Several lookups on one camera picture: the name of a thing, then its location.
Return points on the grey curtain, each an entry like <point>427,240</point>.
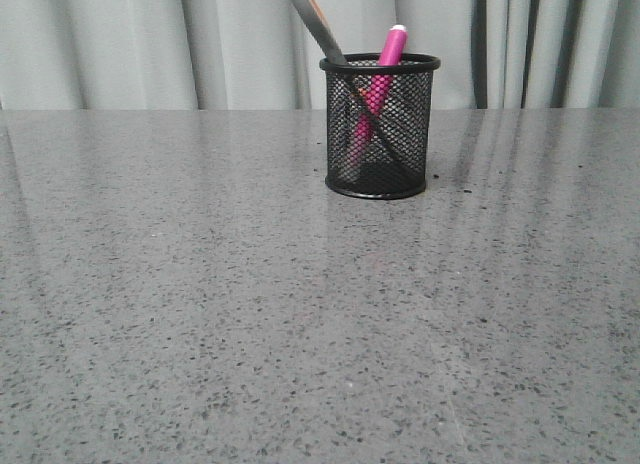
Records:
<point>257,54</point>

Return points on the pink pen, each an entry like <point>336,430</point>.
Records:
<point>374,98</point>

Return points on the black mesh pen cup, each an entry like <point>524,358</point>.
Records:
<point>394,162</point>

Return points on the grey orange scissors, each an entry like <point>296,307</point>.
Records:
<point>313,18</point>

